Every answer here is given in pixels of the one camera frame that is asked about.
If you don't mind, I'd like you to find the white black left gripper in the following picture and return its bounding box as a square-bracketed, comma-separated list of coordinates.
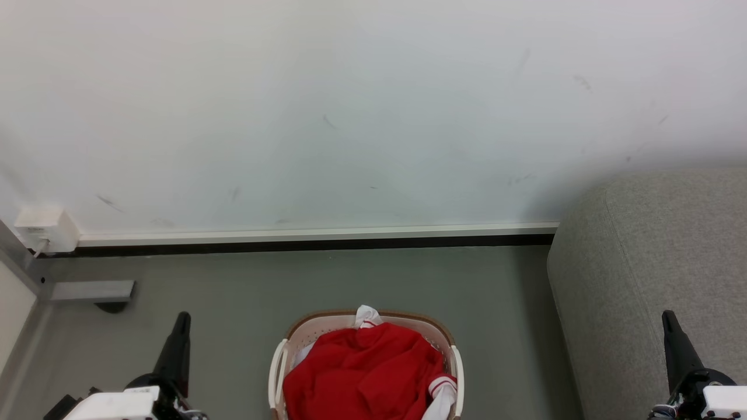
[61, 311, 208, 420]

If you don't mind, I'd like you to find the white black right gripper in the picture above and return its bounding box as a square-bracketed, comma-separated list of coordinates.
[662, 310, 747, 420]

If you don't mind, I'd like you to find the red white sports jersey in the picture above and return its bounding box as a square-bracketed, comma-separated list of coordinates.
[283, 304, 458, 420]

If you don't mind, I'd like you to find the grey fabric sofa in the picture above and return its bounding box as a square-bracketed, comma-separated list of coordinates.
[547, 168, 747, 420]

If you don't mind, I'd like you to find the grey metal foot bar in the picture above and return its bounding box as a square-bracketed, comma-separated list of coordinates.
[51, 281, 136, 302]

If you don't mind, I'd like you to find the cream laundry basket brown rim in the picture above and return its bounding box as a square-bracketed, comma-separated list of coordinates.
[268, 309, 465, 420]

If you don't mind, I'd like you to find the grey metal frame post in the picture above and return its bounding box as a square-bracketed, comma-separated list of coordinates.
[0, 220, 57, 299]

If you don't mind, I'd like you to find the white wall socket box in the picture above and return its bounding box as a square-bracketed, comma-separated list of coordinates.
[14, 206, 81, 255]

